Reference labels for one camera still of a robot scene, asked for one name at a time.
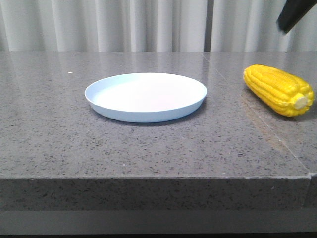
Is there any white pleated curtain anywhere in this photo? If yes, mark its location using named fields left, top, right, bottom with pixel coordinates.
left=0, top=0, right=317, bottom=52

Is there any light blue round plate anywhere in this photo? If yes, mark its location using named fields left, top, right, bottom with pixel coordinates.
left=85, top=72, right=207, bottom=123

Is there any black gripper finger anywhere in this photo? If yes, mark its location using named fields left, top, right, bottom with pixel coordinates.
left=276, top=0, right=317, bottom=34

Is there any yellow corn cob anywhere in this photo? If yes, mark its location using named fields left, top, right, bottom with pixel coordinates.
left=244, top=64, right=315, bottom=117

